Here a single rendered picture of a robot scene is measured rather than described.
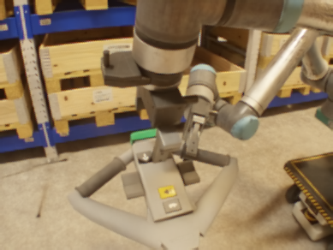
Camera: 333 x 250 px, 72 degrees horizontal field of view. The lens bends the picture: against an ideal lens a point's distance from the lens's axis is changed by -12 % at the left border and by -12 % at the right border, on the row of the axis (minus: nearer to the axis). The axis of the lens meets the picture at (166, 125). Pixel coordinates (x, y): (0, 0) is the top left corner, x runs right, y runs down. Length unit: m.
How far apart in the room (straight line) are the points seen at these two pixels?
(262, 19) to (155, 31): 0.14
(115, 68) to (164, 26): 0.10
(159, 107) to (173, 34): 0.11
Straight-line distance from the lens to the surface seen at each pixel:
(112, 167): 0.61
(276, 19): 0.36
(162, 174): 0.60
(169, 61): 0.34
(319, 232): 1.74
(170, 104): 0.38
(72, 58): 1.88
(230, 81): 2.38
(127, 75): 0.36
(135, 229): 0.56
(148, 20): 0.32
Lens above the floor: 1.34
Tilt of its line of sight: 31 degrees down
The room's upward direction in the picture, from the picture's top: 1 degrees clockwise
